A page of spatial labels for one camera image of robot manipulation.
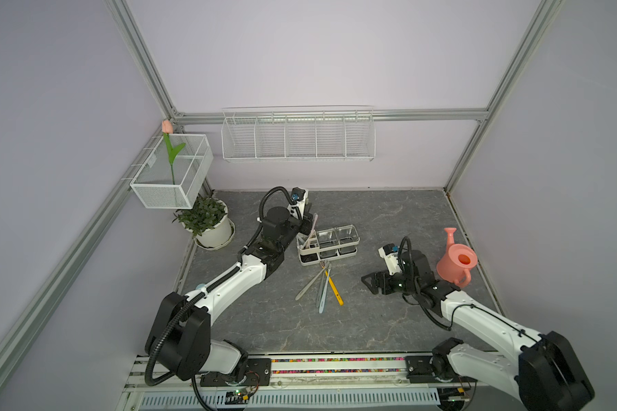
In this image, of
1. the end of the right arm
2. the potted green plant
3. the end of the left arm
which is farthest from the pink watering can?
the potted green plant

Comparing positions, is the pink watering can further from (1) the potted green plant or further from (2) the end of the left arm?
(1) the potted green plant

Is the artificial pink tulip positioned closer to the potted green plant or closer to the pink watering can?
the potted green plant

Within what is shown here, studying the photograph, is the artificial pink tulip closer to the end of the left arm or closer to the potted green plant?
the potted green plant

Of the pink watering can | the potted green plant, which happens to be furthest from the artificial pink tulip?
the pink watering can

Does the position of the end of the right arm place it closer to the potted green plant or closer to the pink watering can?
the pink watering can

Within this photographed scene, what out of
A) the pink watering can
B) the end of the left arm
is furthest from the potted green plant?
the pink watering can
